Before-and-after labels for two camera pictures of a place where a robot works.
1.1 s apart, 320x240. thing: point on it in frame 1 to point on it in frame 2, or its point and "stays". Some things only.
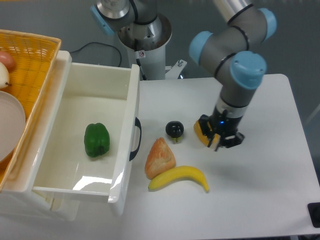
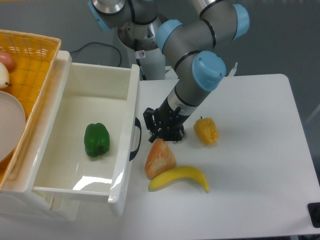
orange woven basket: x=35 y=56 stays
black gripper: x=223 y=124 to x=168 y=122
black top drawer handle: x=133 y=154 stays
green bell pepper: x=96 y=139 stays
